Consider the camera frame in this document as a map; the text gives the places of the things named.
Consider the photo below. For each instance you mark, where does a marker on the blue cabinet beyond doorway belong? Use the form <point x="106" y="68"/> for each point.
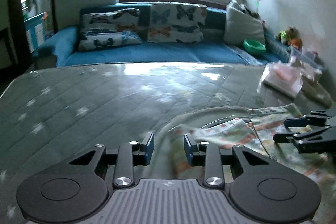
<point x="35" y="30"/>

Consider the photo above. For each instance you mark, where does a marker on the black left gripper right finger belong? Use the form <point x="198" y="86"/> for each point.
<point x="247" y="187"/>

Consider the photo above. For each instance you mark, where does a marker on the blue sofa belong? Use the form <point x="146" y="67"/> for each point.
<point x="61" y="50"/>

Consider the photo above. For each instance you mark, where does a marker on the middle butterfly cushion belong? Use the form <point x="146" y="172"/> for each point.
<point x="173" y="22"/>

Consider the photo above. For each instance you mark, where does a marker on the cream crumpled garment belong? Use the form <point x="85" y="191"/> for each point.
<point x="312" y="88"/>

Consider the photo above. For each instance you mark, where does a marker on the grey quilted star table cover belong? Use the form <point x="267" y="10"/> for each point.
<point x="51" y="114"/>

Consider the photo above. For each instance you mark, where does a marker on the plain white pillow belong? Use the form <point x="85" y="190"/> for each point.
<point x="240" y="26"/>

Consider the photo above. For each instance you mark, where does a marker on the plush toys pile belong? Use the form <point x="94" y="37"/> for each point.
<point x="290" y="37"/>

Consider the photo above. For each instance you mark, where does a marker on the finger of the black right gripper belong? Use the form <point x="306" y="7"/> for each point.
<point x="321" y="140"/>
<point x="319" y="118"/>

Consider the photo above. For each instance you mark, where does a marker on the left butterfly pillow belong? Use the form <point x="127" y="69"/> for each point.
<point x="100" y="31"/>

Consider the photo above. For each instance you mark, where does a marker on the folded pink garment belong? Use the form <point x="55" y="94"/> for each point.
<point x="283" y="78"/>

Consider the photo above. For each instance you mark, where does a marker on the green plastic bowl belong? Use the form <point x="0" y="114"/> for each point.
<point x="254" y="47"/>

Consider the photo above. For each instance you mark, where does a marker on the clear plastic storage box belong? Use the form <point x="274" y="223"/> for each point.
<point x="308" y="56"/>

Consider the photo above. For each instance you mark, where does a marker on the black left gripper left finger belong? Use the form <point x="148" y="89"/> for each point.
<point x="78" y="187"/>

